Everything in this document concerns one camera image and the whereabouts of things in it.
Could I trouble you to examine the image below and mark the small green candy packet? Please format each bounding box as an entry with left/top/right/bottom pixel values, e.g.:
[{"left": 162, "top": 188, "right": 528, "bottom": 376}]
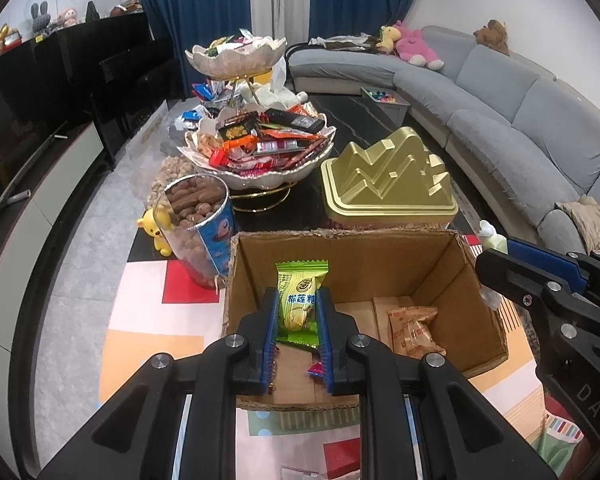
[{"left": 276, "top": 259, "right": 329, "bottom": 350}]

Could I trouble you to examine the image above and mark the pale green jelly cup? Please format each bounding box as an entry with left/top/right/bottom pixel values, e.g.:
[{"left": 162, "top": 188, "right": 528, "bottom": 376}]
[{"left": 477, "top": 220, "right": 508, "bottom": 254}]

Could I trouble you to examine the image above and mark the gold fortune biscuits bag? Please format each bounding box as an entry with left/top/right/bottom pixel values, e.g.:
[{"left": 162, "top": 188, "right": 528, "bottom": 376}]
[{"left": 388, "top": 307, "right": 446, "bottom": 360}]

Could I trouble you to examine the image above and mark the red hawthorn snack packet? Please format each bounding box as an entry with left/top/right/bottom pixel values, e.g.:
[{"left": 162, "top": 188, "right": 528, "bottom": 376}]
[{"left": 306, "top": 354, "right": 328, "bottom": 382}]

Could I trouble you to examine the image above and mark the clear packet yellow cake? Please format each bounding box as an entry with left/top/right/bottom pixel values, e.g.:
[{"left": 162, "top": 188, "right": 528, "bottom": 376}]
[{"left": 280, "top": 466, "right": 324, "bottom": 480}]

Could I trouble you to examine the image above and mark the beige blanket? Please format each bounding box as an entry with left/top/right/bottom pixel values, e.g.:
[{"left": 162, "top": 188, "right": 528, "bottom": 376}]
[{"left": 556, "top": 195, "right": 600, "bottom": 252}]

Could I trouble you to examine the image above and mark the brown cardboard box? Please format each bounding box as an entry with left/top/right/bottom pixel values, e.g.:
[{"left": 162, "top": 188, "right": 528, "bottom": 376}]
[{"left": 222, "top": 226, "right": 511, "bottom": 411}]

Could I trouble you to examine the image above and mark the clear jar of chocolates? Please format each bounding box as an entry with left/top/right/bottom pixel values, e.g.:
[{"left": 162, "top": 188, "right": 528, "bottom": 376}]
[{"left": 152, "top": 174, "right": 237, "bottom": 289}]

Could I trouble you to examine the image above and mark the grey sectional sofa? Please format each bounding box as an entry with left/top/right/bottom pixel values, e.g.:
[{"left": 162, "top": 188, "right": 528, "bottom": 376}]
[{"left": 287, "top": 26, "right": 600, "bottom": 254}]

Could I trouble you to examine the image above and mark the colourful patterned tablecloth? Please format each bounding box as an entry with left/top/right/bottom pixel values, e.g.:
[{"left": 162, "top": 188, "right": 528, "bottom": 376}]
[{"left": 99, "top": 232, "right": 583, "bottom": 479}]

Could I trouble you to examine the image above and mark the yellow bear figurine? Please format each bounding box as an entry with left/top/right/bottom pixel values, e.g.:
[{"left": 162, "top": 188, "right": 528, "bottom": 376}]
[{"left": 136, "top": 204, "right": 173, "bottom": 258}]

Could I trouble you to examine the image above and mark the gold mountain lid tin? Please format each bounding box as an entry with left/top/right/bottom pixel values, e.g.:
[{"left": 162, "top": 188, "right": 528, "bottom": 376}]
[{"left": 321, "top": 127, "right": 458, "bottom": 230}]

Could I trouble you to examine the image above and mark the two tier snack tray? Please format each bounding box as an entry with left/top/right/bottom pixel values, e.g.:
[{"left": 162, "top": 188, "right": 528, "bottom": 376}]
[{"left": 174, "top": 28, "right": 336, "bottom": 194}]

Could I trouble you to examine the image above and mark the clear bag of nuts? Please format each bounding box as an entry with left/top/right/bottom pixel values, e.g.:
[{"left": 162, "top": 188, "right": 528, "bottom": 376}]
[{"left": 126, "top": 126, "right": 195, "bottom": 209}]

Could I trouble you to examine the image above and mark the grey storage bin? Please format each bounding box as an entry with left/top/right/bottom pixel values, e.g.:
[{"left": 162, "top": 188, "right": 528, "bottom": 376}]
[{"left": 360, "top": 87, "right": 411, "bottom": 128}]

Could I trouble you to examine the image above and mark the white plush tissue holder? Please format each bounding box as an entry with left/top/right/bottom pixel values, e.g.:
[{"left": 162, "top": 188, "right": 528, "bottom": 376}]
[{"left": 254, "top": 58, "right": 309, "bottom": 110}]

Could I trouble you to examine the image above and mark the brown teddy bear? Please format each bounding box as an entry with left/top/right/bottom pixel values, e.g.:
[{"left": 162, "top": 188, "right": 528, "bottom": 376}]
[{"left": 474, "top": 20, "right": 509, "bottom": 56}]

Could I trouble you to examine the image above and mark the pink plush toy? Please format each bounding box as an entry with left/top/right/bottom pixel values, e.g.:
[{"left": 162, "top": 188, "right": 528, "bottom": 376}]
[{"left": 394, "top": 21, "right": 444, "bottom": 72}]

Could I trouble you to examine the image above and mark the grey tv cabinet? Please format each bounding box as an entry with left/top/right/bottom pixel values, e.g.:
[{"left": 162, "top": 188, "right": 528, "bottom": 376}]
[{"left": 0, "top": 124, "right": 104, "bottom": 472}]

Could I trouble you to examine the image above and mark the yellow plush toy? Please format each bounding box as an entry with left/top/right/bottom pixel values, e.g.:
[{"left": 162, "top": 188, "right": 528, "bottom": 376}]
[{"left": 375, "top": 25, "right": 401, "bottom": 54}]

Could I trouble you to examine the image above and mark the black piano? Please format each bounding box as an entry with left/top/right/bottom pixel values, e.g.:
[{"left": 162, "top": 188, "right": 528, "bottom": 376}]
[{"left": 54, "top": 13, "right": 183, "bottom": 162}]

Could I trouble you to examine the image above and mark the blue curtain left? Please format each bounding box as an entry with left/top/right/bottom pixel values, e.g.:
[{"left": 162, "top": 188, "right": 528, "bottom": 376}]
[{"left": 140, "top": 0, "right": 252, "bottom": 96}]

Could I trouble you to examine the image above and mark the white sheer curtain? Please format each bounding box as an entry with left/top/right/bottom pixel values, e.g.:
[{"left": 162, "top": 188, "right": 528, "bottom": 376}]
[{"left": 248, "top": 0, "right": 312, "bottom": 49}]

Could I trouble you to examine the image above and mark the grey bunny plush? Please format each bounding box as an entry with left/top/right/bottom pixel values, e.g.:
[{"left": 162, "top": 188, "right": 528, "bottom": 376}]
[{"left": 30, "top": 1, "right": 50, "bottom": 36}]

